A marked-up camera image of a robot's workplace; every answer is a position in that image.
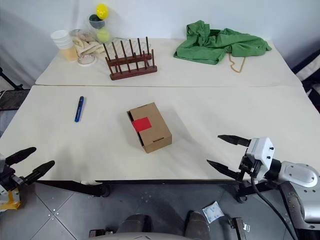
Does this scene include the green cloth garment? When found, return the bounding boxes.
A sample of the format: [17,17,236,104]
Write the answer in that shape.
[173,20,273,66]

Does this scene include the blue object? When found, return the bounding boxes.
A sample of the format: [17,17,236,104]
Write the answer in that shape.
[74,96,85,123]

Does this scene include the white desiccant packet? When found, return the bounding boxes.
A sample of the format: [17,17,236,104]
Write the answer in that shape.
[201,201,225,225]

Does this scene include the white paper cup stack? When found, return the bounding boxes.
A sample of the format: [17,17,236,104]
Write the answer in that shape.
[50,29,74,50]

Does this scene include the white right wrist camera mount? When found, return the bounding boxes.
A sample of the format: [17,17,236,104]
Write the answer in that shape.
[246,136,276,174]

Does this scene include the dark wooden peg rack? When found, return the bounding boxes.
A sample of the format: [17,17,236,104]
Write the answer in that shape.
[102,36,159,82]

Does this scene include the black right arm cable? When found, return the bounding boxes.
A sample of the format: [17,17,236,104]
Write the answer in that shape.
[250,172,300,240]

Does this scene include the beige fabric gloves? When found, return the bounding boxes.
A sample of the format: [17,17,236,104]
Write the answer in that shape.
[70,33,106,55]

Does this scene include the black tripod leg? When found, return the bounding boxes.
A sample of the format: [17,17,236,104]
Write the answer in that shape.
[0,66,26,91]

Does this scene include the metal floor bracket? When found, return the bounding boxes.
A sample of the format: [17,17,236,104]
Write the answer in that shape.
[88,227,119,239]
[228,216,251,240]

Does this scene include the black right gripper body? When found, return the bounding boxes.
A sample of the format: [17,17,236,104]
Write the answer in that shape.
[238,146,266,182]

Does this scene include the brown cardboard box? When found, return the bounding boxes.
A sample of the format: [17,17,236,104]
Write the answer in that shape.
[126,101,173,154]

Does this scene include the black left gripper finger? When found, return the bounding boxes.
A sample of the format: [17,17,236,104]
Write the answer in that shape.
[24,160,56,185]
[4,146,37,166]

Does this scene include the black table frame leg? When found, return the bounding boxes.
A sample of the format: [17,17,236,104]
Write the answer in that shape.
[34,179,111,199]
[234,179,285,204]

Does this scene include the yellow ball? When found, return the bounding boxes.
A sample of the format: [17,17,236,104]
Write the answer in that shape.
[95,3,110,21]

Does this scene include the yellow floor object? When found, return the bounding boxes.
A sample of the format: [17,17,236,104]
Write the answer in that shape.
[0,188,23,211]

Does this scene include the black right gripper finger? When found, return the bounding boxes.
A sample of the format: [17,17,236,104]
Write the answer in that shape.
[206,159,243,182]
[217,134,251,148]

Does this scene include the dark grey bowl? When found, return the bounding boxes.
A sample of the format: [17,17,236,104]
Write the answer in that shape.
[88,13,106,29]

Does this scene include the red cube block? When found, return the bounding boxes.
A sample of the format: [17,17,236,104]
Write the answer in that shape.
[132,116,153,132]

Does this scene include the black mesh panel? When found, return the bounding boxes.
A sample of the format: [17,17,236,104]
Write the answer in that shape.
[0,89,31,111]

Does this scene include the green tennis ball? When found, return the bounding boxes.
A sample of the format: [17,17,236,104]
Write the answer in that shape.
[96,28,112,44]

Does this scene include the dark rounded shape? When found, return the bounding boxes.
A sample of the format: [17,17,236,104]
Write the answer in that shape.
[116,213,153,236]
[184,210,210,238]

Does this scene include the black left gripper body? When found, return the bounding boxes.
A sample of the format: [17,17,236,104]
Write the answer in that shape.
[0,159,27,193]

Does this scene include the dark equipment case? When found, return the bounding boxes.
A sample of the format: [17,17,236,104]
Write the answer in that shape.
[291,49,320,115]

